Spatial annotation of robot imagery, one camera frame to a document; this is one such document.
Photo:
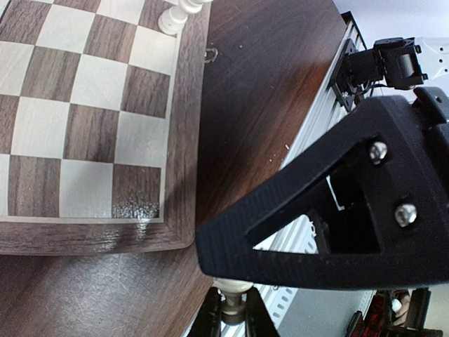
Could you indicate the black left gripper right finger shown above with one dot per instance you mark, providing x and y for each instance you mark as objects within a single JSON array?
[{"x": 258, "y": 322}]

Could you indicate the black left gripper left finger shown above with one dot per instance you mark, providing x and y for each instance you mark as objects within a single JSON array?
[{"x": 209, "y": 317}]

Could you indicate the white chess piece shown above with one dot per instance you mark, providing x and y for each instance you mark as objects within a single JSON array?
[{"x": 233, "y": 307}]

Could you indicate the wooden chess board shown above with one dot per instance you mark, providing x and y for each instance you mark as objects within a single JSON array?
[{"x": 99, "y": 126}]

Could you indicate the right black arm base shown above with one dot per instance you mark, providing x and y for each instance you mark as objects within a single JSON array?
[{"x": 341, "y": 80}]

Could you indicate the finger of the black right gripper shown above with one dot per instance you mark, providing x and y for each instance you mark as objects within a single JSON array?
[{"x": 364, "y": 207}]

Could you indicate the white chess bishop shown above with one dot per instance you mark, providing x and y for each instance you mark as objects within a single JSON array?
[{"x": 173, "y": 20}]

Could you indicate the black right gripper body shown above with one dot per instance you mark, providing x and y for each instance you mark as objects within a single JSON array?
[{"x": 429, "y": 184}]

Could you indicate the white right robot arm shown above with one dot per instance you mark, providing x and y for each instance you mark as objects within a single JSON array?
[{"x": 404, "y": 64}]

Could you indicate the front aluminium rail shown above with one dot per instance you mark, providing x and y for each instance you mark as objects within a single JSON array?
[{"x": 306, "y": 312}]

